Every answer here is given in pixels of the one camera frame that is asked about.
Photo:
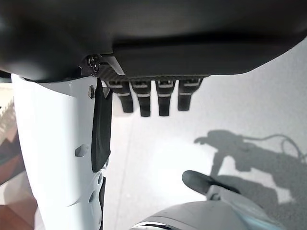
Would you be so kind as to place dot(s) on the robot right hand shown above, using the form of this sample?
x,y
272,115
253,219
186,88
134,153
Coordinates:
x,y
153,36

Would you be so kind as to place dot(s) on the black robot right foot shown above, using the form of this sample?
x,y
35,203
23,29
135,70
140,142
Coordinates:
x,y
199,182

